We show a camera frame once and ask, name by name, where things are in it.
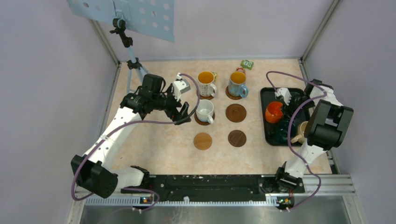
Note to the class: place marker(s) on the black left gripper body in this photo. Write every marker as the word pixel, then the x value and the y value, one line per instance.
pixel 169 104

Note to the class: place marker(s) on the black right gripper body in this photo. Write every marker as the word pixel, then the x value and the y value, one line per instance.
pixel 294 104

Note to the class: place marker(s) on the orange glass cup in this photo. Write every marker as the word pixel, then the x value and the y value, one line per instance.
pixel 273 113

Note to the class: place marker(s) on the white ceramic mug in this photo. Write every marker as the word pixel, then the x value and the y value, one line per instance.
pixel 205 111

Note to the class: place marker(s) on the brown ridged coaster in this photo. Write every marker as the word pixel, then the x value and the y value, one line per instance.
pixel 236 113
pixel 201 122
pixel 208 97
pixel 231 96

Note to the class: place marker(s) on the beige ceramic mug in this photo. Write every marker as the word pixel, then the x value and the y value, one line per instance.
pixel 300 138

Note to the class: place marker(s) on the dark teal glass cup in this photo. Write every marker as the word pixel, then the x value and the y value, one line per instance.
pixel 281 132

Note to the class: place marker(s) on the patterned white mug yellow inside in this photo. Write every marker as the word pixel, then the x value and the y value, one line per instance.
pixel 206 84

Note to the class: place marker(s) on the light wood coaster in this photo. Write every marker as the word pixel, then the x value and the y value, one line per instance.
pixel 202 141

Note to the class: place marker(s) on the blue mug yellow inside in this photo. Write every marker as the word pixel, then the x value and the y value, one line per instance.
pixel 237 84

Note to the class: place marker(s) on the brown ridged coaster front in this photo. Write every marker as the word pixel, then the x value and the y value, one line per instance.
pixel 236 113

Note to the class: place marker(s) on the dark walnut wood coaster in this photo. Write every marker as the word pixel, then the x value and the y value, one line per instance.
pixel 237 138

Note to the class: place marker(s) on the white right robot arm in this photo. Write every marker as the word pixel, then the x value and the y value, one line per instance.
pixel 325 129

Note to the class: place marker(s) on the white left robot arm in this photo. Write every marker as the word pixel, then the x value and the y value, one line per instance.
pixel 151 103

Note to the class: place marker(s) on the black serving tray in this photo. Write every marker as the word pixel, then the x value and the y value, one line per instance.
pixel 267 95

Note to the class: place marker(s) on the yellow owl toy block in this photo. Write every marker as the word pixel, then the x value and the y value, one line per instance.
pixel 214 75

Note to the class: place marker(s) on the green owl toy block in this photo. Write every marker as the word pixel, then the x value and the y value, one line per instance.
pixel 246 64

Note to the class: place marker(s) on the red owl toy block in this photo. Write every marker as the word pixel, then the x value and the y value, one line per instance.
pixel 240 70

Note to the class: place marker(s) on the light blue perforated board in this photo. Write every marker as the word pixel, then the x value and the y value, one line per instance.
pixel 149 17

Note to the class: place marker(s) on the light blue tripod stand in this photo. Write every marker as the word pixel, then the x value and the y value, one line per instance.
pixel 134 63

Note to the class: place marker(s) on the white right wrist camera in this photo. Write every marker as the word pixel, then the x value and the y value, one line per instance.
pixel 284 95

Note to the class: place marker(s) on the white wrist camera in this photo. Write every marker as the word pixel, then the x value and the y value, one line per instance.
pixel 284 95
pixel 180 86

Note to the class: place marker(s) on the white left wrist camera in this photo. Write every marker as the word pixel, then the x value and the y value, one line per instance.
pixel 180 86

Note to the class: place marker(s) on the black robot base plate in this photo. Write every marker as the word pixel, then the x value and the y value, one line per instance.
pixel 215 188

